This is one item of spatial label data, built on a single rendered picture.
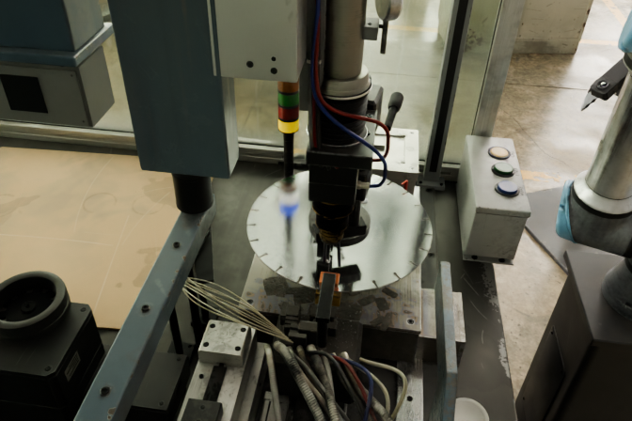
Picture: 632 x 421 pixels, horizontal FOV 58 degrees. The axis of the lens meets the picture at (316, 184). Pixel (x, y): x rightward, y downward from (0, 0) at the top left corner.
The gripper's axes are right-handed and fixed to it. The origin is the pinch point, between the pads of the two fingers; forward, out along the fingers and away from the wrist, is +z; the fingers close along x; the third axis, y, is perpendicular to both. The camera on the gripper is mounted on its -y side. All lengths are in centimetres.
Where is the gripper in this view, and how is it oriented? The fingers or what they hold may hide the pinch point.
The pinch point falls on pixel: (605, 125)
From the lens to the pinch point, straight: 157.0
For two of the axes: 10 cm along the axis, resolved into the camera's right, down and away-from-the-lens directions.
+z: -0.3, 8.0, 6.0
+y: 8.5, -2.9, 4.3
